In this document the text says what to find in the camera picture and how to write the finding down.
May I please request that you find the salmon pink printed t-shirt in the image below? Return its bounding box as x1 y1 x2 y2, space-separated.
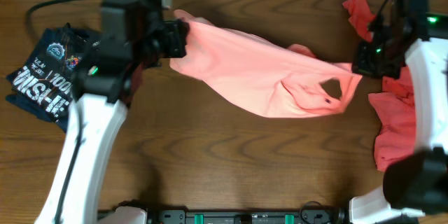
169 10 362 118

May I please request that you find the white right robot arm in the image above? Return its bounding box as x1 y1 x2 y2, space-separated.
348 11 447 223

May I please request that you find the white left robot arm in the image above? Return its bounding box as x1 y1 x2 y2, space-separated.
36 20 189 223

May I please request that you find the red crumpled t-shirt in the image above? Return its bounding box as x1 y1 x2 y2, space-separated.
342 0 416 172

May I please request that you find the folded navy printed t-shirt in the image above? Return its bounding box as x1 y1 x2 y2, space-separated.
6 23 99 132

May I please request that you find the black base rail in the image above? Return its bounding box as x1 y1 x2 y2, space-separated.
97 209 346 224

